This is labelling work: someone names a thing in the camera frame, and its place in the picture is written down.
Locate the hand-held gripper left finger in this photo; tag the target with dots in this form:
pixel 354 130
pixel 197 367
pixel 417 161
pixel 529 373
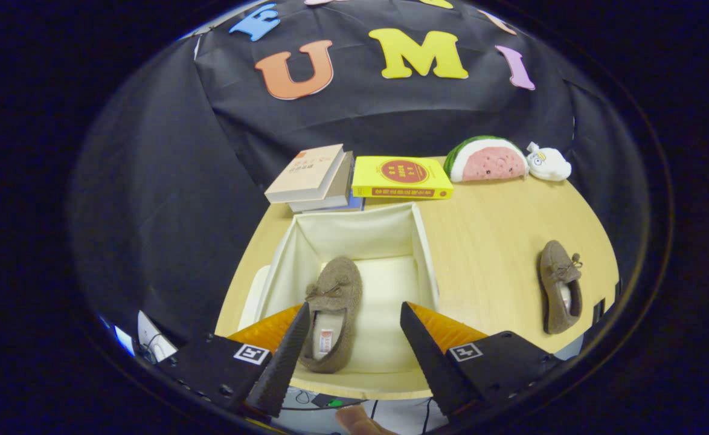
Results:
pixel 285 362

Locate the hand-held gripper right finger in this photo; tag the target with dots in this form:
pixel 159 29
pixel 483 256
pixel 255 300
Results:
pixel 430 365

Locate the brown fuzzy shoe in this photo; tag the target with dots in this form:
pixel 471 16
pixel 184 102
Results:
pixel 336 284
pixel 554 266

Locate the cream fabric storage box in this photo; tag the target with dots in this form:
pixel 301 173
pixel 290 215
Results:
pixel 354 241

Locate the black device with green light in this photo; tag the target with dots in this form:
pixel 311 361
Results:
pixel 333 400

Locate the white flat object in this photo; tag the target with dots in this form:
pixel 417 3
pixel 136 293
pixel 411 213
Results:
pixel 152 338

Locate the blue cover book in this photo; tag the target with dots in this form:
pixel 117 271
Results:
pixel 345 206

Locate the black table edge clamp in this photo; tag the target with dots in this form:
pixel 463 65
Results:
pixel 618 287
pixel 599 309

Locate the grey thick book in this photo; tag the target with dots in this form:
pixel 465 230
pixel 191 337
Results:
pixel 336 187

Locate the beige cover book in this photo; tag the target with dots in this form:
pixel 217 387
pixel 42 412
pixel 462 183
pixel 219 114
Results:
pixel 303 172

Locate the yellow book with red circle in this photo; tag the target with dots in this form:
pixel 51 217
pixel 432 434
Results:
pixel 400 175

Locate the watermelon slice plush toy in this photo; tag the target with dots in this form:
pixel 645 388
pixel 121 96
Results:
pixel 487 162

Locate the black backdrop cloth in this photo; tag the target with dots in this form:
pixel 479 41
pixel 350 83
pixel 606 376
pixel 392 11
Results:
pixel 167 181

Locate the white plush toy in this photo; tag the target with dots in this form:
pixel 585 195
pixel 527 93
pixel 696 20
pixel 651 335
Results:
pixel 549 163

